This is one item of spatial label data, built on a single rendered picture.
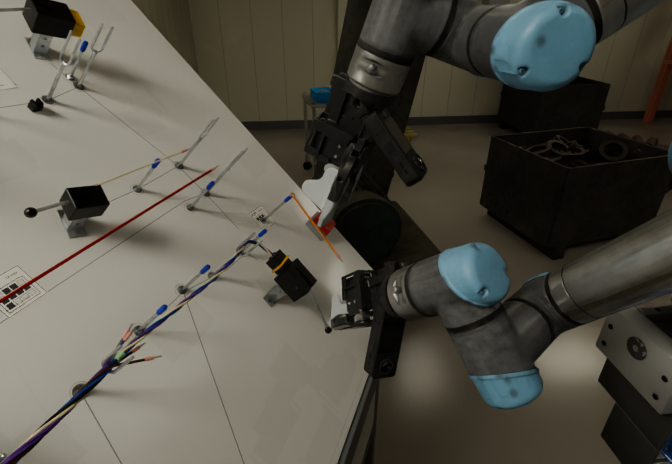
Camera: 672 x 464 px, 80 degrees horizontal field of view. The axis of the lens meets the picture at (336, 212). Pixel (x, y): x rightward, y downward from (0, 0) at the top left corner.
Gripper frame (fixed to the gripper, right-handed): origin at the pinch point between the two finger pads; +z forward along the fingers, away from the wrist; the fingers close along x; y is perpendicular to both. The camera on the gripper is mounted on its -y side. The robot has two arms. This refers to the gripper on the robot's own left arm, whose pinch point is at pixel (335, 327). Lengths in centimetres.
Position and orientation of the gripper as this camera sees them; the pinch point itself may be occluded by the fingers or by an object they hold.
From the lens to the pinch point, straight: 75.8
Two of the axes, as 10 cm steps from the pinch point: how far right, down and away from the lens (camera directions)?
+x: -8.6, -1.4, -4.9
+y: -0.6, -9.2, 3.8
